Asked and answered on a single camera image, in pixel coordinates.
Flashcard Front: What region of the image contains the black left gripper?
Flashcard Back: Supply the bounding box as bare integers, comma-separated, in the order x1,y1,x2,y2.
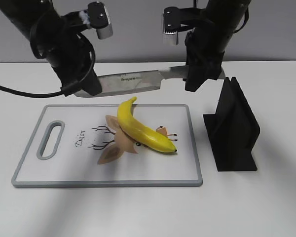
31,14,101,96

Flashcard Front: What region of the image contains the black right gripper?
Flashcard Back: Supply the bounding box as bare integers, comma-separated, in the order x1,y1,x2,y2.
185,31,224,92

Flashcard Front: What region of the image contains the knife with white handle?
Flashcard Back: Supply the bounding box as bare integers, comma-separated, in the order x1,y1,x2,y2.
73,64,226,99

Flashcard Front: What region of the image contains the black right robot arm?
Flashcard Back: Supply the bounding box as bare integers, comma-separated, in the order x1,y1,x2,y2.
184,0,250,92

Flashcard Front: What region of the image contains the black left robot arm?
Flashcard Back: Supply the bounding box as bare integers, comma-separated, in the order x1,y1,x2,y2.
0,0,109,98

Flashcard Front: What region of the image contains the yellow plastic banana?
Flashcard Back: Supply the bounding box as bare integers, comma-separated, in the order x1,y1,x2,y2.
117,96,177,153

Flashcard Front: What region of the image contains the grey-rimmed deer cutting board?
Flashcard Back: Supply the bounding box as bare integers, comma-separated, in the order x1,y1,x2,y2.
11,104,203,188

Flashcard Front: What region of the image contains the black knife stand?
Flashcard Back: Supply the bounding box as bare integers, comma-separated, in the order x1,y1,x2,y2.
203,77,260,171

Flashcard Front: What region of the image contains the black cable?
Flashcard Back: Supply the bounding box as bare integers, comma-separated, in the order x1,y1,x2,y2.
0,32,96,98

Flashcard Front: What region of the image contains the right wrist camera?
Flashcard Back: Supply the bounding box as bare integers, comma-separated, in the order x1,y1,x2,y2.
162,6,197,45

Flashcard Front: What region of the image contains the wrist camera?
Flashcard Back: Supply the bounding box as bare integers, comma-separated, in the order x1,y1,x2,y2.
162,6,197,45
78,1,113,40

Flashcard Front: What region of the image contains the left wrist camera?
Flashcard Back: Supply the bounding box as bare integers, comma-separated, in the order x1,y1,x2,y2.
78,1,113,40

